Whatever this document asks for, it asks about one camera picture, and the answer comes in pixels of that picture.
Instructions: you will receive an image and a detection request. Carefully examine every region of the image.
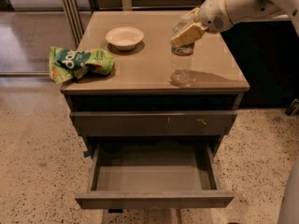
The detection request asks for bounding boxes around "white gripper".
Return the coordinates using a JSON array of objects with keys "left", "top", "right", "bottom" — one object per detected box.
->
[{"left": 171, "top": 0, "right": 233, "bottom": 48}]

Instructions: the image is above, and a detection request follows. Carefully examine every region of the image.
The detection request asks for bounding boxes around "clear plastic water bottle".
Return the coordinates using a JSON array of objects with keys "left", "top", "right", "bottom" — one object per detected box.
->
[{"left": 170, "top": 15, "right": 194, "bottom": 84}]

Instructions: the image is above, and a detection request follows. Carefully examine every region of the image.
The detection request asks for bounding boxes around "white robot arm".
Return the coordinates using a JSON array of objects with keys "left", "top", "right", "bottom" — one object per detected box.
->
[{"left": 171, "top": 0, "right": 299, "bottom": 47}]

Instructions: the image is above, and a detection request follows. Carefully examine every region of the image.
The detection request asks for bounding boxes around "grey drawer cabinet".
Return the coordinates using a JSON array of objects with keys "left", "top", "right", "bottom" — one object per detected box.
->
[{"left": 59, "top": 10, "right": 250, "bottom": 224}]

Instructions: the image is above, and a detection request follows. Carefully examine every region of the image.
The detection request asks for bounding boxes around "closed grey top drawer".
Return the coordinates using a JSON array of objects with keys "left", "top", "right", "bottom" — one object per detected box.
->
[{"left": 70, "top": 111, "right": 237, "bottom": 137}]

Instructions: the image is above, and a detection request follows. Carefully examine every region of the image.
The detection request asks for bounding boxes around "open grey middle drawer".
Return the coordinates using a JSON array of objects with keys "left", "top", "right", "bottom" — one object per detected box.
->
[{"left": 75, "top": 140, "right": 234, "bottom": 209}]

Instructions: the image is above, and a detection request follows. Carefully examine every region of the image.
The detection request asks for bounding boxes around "white bowl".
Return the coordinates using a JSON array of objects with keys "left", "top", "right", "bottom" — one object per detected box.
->
[{"left": 106, "top": 27, "right": 144, "bottom": 50}]

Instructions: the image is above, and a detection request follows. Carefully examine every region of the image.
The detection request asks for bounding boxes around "green chip bag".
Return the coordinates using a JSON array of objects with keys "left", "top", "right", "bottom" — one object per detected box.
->
[{"left": 49, "top": 47, "right": 114, "bottom": 84}]

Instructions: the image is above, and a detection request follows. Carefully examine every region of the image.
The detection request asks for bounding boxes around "blue tape piece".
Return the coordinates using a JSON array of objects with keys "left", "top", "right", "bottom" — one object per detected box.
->
[{"left": 83, "top": 151, "right": 90, "bottom": 158}]

